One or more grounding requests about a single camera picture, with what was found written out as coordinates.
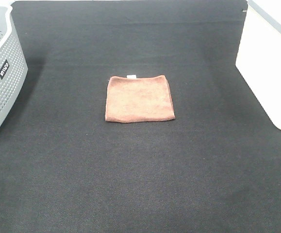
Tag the orange-brown towel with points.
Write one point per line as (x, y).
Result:
(138, 100)

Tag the white plastic storage bin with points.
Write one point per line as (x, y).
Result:
(259, 55)

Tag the grey perforated laundry basket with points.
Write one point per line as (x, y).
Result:
(13, 67)

